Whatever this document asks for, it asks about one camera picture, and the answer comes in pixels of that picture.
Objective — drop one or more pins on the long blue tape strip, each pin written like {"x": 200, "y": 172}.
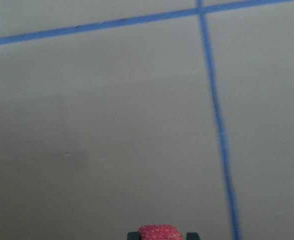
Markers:
{"x": 219, "y": 122}

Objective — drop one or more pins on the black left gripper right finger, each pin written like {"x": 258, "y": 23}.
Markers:
{"x": 192, "y": 236}

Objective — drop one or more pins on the red toy strawberry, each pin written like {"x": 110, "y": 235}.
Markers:
{"x": 159, "y": 232}

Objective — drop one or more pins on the crossing blue tape strip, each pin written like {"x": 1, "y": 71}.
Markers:
{"x": 135, "y": 20}

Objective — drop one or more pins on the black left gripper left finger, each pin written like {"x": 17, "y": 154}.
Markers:
{"x": 134, "y": 235}

